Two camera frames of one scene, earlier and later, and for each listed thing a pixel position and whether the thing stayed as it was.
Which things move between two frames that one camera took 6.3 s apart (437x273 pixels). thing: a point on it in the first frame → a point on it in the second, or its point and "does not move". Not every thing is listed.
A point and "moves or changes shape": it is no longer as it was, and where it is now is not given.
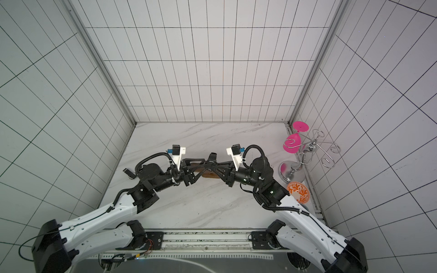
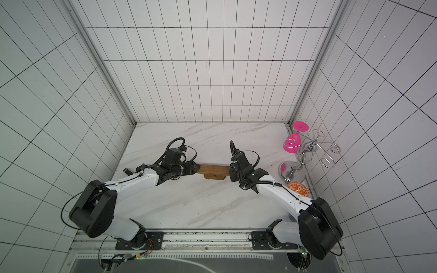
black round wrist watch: (212, 158) moves or changes shape
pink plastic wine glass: (293, 142) does not move
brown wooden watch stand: (206, 172) does not move
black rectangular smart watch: (131, 175) does not move
